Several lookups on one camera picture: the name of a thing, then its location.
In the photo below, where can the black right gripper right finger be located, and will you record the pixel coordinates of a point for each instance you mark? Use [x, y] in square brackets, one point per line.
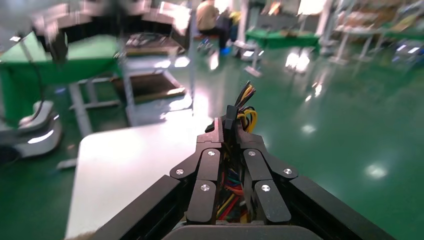
[261, 169]

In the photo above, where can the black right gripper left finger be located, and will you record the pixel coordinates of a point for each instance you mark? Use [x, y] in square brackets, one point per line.
[205, 165]

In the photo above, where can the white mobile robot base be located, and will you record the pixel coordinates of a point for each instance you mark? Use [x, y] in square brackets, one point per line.
[36, 132]

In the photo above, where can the metal shelf cart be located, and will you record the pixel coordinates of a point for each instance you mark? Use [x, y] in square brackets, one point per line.
[149, 86]

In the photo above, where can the green workbench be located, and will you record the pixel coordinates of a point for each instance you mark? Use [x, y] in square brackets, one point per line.
[82, 63]
[281, 38]

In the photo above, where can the seated person tan shirt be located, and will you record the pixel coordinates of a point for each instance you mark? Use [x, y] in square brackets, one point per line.
[207, 16]

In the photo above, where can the cluttered workbench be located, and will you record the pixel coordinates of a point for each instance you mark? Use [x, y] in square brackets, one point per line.
[374, 30]

